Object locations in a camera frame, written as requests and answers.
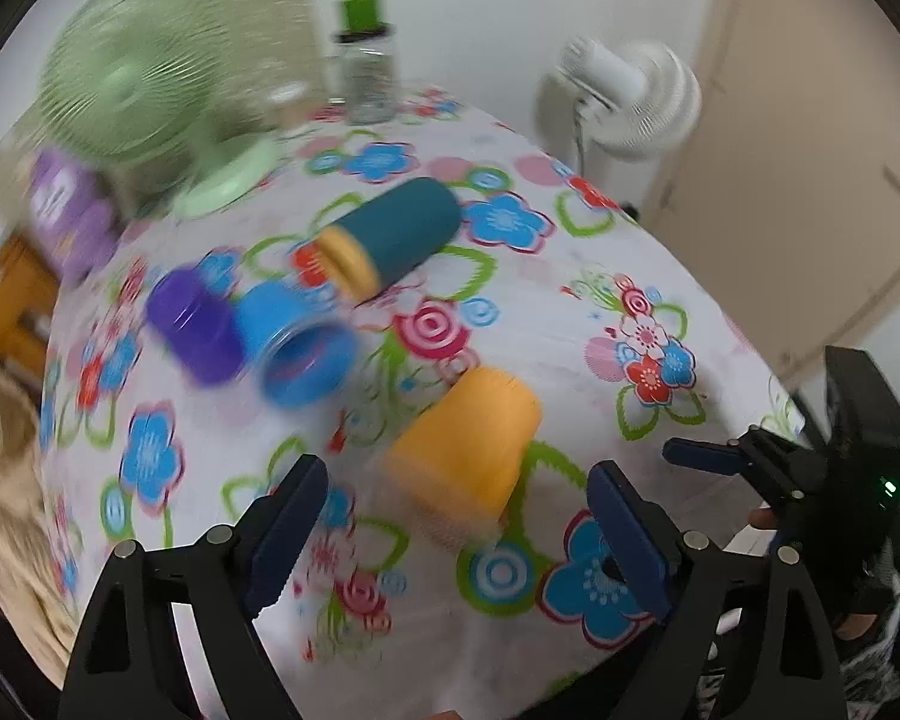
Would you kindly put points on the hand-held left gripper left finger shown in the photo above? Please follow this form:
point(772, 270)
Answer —
point(289, 532)

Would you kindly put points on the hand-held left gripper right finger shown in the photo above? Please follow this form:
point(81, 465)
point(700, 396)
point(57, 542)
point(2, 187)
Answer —
point(630, 532)

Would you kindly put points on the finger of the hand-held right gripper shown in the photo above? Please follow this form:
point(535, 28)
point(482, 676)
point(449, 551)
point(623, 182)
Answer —
point(701, 456)

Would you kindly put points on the orange cup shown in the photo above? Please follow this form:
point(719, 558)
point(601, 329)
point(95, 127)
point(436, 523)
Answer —
point(465, 442)

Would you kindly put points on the blue cup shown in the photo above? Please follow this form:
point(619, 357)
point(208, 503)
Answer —
point(300, 349)

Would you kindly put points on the purple cup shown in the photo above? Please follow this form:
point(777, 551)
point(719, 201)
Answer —
point(195, 326)

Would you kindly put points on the yellow cup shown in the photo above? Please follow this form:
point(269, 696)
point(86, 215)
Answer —
point(345, 259)

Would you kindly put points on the teal cup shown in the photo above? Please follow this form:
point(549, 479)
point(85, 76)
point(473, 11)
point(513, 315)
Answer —
point(405, 229)

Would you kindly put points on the person's right hand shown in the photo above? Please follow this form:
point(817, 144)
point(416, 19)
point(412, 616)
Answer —
point(855, 626)

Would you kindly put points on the floral tablecloth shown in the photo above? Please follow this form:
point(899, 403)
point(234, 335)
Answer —
point(570, 330)

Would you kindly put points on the beige fuzzy cloth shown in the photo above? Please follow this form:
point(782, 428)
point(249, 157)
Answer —
point(7, 510)

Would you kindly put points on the beige door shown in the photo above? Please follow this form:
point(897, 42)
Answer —
point(810, 150)

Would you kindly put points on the white fan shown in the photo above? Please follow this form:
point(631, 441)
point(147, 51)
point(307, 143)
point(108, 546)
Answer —
point(630, 101)

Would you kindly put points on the orange wooden stool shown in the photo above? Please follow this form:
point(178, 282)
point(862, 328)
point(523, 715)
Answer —
point(11, 300)

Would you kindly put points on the purple container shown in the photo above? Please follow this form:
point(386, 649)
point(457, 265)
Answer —
point(71, 214)

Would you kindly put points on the glass jar with green lid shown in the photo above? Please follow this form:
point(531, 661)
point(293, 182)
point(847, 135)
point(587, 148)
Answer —
point(366, 67)

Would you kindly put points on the green table fan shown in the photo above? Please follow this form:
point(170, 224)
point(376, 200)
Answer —
point(135, 82)

